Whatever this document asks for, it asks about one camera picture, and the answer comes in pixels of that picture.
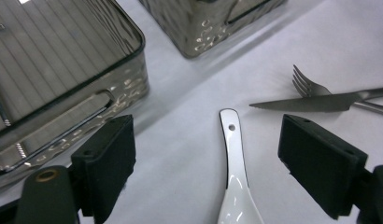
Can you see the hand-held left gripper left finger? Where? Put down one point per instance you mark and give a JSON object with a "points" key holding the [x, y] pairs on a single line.
{"points": [[108, 161]]}

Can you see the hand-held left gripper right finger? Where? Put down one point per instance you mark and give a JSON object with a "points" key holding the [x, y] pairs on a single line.
{"points": [[323, 168]]}

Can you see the steel table knife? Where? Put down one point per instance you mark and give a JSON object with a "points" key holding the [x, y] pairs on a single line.
{"points": [[304, 104]]}

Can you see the steel fork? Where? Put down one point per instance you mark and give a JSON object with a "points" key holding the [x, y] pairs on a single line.
{"points": [[311, 88]]}

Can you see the white ceramic spoon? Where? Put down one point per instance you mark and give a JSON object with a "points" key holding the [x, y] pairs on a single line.
{"points": [[238, 202]]}

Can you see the transparent grey plastic bin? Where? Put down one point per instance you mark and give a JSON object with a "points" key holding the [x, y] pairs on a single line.
{"points": [[55, 46], [195, 25]]}

